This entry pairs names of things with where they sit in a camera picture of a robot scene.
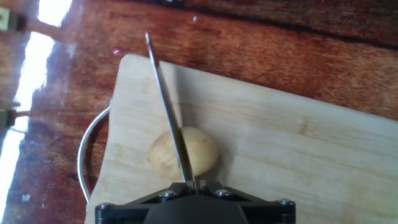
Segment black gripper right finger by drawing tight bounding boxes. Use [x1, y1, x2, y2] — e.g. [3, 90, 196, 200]
[196, 179, 296, 224]

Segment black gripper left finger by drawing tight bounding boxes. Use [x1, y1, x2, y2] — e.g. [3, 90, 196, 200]
[95, 180, 196, 224]

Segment wooden knife rack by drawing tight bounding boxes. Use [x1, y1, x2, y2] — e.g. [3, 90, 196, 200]
[0, 6, 29, 129]

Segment bamboo cutting board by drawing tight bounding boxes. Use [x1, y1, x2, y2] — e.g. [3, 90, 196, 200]
[76, 53, 398, 224]

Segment steel chef knife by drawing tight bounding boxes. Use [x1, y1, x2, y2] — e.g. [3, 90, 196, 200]
[144, 31, 197, 187]

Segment small yellow potato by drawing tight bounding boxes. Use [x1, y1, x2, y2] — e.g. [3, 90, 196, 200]
[147, 126, 220, 180]

